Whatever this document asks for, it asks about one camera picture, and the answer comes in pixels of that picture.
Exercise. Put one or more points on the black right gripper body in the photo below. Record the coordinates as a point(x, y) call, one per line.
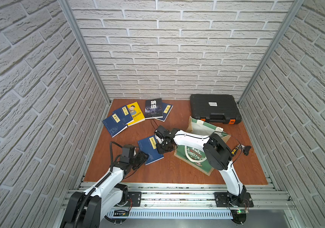
point(162, 148)

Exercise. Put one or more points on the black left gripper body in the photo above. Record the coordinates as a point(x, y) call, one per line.
point(141, 158)

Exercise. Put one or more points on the blue book yellow label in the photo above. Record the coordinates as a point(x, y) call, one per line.
point(149, 146)
point(166, 109)

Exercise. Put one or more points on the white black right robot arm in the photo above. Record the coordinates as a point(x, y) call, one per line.
point(217, 153)

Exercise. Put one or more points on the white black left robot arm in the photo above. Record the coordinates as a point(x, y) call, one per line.
point(87, 209)

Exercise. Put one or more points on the black cover book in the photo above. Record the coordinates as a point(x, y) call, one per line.
point(153, 108)

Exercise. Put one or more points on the blue book far left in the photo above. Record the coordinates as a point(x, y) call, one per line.
point(114, 125)

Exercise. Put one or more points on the yellow cartoon cover book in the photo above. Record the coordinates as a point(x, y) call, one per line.
point(136, 114)

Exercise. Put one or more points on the blue book beside yellow book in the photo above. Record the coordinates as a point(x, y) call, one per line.
point(124, 114)

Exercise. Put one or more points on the black plastic tool case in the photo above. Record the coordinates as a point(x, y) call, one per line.
point(215, 108)

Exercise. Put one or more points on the small yellow black cylinder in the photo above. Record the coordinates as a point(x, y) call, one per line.
point(235, 150)

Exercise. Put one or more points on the small black clip object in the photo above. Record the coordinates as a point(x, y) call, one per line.
point(246, 150)

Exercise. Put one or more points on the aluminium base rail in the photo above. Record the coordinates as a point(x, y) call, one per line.
point(194, 201)

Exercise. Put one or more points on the aluminium frame post left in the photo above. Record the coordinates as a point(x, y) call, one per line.
point(84, 48)

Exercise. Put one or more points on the aluminium frame post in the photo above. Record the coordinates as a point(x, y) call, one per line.
point(84, 48)
point(295, 7)

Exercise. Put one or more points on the aluminium frame post right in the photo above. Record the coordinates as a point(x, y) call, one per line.
point(295, 7)

